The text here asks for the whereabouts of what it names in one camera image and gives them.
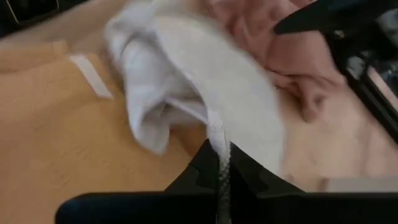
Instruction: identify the mustard yellow towel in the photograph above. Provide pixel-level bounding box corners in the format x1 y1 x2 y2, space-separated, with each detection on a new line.
0 40 208 224

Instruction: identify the pink striped towel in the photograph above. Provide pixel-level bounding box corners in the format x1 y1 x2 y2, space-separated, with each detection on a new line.
211 0 352 124

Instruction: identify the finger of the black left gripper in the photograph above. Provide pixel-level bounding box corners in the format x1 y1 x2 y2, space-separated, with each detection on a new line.
272 0 398 35

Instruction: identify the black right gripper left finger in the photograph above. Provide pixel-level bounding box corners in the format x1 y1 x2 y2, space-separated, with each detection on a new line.
164 138 219 193

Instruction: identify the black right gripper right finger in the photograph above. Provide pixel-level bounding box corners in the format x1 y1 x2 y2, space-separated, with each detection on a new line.
229 141 307 194

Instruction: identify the white plaid kitchen towel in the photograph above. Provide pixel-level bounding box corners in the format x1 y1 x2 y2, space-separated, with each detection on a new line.
104 0 285 224

